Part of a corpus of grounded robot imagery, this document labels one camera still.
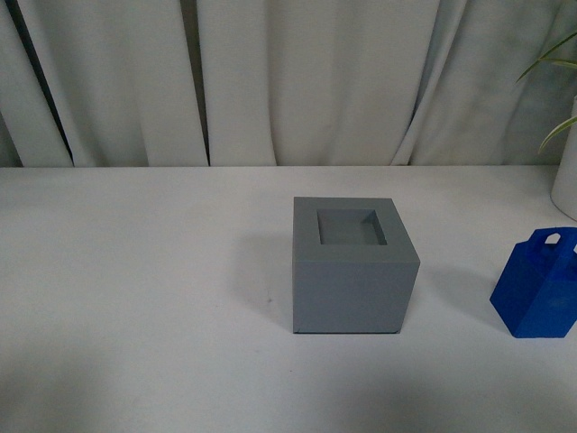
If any gray cube base with recess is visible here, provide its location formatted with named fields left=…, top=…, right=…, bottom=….
left=292, top=197, right=420, bottom=334

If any blue plastic part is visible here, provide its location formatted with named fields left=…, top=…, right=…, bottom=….
left=490, top=227, right=576, bottom=338

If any white curtain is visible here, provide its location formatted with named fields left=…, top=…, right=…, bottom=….
left=1, top=1, right=576, bottom=167

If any white plant pot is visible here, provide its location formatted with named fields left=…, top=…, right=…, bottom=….
left=551, top=97, right=577, bottom=220

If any green striped plant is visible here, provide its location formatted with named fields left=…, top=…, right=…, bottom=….
left=517, top=30, right=576, bottom=152

